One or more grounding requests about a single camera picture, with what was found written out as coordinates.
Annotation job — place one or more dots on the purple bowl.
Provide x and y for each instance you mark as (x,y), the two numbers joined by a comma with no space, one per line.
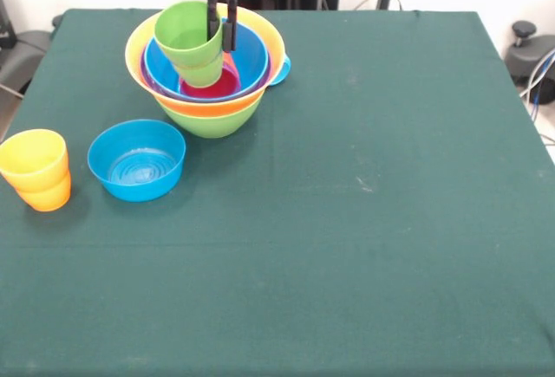
(267,71)

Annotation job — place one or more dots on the purple cup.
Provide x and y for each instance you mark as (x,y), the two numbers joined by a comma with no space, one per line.
(225,86)

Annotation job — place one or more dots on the blue cup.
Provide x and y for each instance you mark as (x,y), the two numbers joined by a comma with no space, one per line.
(281,71)

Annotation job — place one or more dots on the dark equipment box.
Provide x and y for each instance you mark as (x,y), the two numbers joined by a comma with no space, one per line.
(5,26)

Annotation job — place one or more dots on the black stand with knob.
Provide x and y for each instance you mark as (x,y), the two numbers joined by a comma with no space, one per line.
(524,30)

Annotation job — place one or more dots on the black plug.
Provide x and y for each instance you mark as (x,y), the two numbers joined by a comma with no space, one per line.
(382,1)

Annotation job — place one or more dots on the green bowl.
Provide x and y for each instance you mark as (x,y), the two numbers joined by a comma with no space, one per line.
(208,123)

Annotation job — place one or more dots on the small blue bowl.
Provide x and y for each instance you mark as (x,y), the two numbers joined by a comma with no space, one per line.
(136,188)

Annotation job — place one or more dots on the green cup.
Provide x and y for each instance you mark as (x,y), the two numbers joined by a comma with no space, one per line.
(199,76)
(182,52)

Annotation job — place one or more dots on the large blue bowl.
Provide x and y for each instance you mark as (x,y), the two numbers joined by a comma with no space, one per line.
(251,60)

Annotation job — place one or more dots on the dark green table cloth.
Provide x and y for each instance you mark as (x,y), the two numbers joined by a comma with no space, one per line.
(277,286)

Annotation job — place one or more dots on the yellow bowl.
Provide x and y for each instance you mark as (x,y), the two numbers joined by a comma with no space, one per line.
(204,108)

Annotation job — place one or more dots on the orange cup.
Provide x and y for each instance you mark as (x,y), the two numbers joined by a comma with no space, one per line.
(45,201)

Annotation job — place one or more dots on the yellow cup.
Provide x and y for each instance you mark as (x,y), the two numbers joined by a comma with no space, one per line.
(32,175)

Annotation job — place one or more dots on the black table clamp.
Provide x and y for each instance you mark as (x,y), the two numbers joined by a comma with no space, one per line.
(56,21)

